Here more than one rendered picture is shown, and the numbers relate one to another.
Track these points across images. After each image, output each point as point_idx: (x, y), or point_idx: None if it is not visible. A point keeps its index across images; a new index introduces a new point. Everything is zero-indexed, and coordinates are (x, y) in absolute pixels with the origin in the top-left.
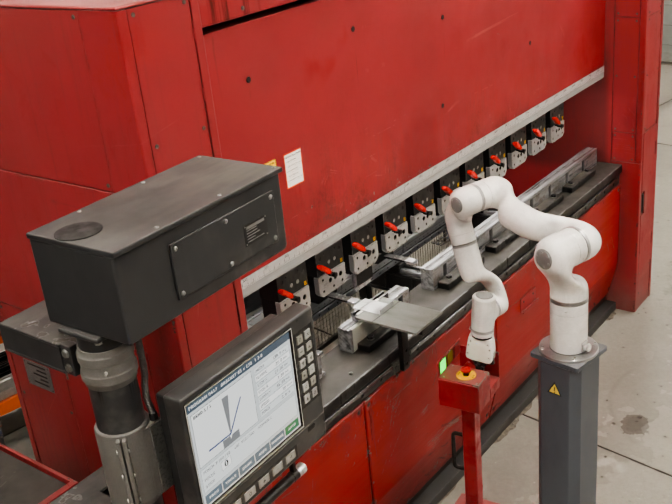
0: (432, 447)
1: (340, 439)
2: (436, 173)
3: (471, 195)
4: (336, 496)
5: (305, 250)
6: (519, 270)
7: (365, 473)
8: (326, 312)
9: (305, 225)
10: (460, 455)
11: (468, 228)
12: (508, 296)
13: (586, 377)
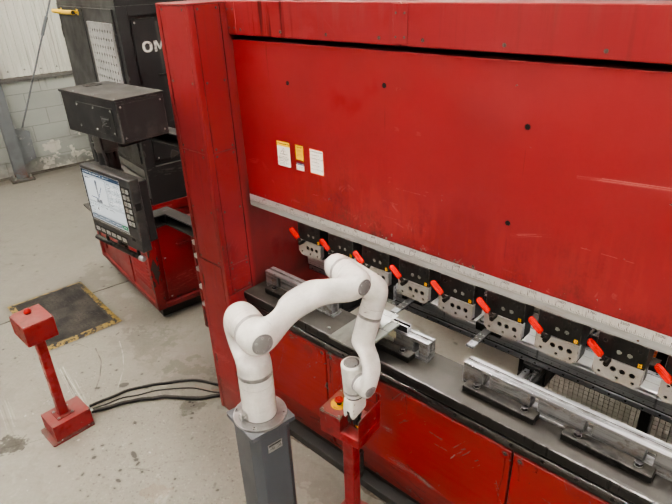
0: (394, 465)
1: (304, 349)
2: (482, 281)
3: (327, 261)
4: (299, 377)
5: (321, 223)
6: (574, 486)
7: (323, 394)
8: (424, 317)
9: (322, 207)
10: None
11: (363, 302)
12: (540, 485)
13: (239, 435)
